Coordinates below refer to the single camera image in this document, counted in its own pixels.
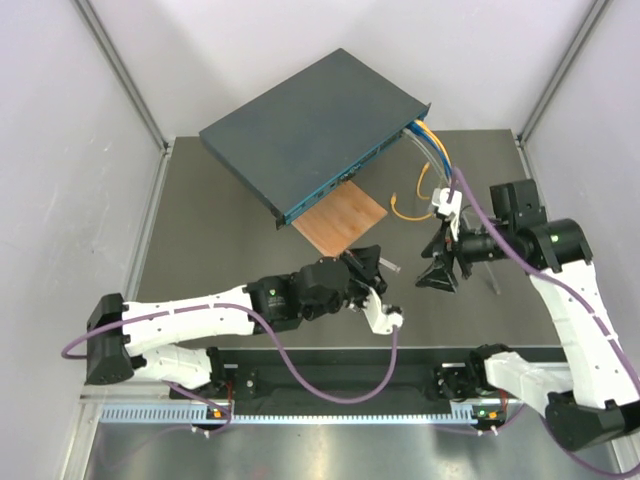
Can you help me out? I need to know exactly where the wooden board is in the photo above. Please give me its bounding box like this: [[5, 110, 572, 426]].
[[292, 181, 387, 256]]

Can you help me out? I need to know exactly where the silver SFP module top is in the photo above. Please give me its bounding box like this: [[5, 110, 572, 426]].
[[379, 258, 401, 273]]

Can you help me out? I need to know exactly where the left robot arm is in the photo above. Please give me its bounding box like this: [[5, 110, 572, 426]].
[[86, 245, 403, 397]]

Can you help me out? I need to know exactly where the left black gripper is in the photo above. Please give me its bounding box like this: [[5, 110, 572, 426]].
[[302, 244, 387, 322]]

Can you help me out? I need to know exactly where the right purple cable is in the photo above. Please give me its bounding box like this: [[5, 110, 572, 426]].
[[449, 166, 640, 476]]

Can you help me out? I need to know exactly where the dark blue network switch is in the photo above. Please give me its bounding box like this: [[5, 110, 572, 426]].
[[199, 48, 429, 228]]

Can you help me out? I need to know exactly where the black table mat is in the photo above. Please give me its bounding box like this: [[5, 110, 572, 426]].
[[137, 137, 558, 348]]

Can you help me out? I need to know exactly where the yellow ethernet cable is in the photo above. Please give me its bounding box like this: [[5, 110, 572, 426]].
[[389, 119, 453, 222]]

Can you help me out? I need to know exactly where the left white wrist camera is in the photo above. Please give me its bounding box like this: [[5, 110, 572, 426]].
[[360, 287, 404, 335]]

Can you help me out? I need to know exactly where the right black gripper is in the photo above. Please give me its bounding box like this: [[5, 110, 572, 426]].
[[414, 214, 513, 292]]

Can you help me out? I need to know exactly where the grey ethernet cable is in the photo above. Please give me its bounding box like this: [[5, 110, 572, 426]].
[[405, 135, 503, 296]]

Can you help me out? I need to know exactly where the perforated cable duct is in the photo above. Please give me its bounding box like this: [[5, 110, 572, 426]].
[[98, 400, 500, 426]]

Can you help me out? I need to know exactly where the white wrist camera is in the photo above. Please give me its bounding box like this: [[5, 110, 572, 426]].
[[431, 187, 462, 241], [360, 287, 404, 335]]

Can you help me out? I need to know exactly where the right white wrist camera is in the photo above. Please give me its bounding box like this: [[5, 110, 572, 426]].
[[431, 187, 462, 241]]

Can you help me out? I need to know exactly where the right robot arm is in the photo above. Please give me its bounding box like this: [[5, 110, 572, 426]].
[[415, 179, 639, 452]]

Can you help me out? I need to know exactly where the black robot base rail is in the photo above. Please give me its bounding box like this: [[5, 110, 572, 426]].
[[193, 347, 499, 414]]

